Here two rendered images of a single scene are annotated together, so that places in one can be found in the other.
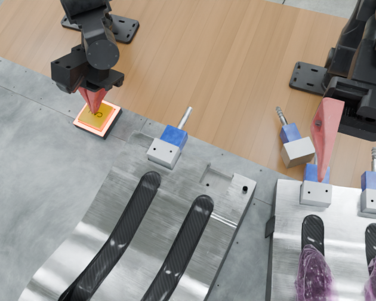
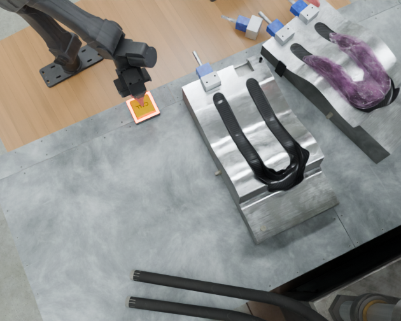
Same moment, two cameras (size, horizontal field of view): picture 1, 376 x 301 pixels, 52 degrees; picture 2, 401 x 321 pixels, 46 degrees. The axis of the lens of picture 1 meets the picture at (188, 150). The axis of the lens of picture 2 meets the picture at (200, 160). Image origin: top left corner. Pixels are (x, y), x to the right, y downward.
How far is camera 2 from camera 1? 0.83 m
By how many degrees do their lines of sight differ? 22
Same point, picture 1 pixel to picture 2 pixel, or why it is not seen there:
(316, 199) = (288, 35)
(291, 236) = (294, 61)
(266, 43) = not seen: outside the picture
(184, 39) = (130, 28)
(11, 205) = (156, 190)
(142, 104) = (154, 80)
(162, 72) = not seen: hidden behind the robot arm
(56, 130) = (128, 137)
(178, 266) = (270, 116)
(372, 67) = not seen: outside the picture
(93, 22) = (132, 46)
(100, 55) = (150, 58)
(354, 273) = (330, 48)
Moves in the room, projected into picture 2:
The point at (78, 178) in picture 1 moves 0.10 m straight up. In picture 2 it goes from (172, 144) to (170, 133)
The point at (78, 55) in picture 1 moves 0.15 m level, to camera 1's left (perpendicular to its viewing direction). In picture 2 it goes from (128, 73) to (101, 119)
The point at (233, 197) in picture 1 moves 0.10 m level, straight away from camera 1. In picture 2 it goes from (258, 68) to (234, 46)
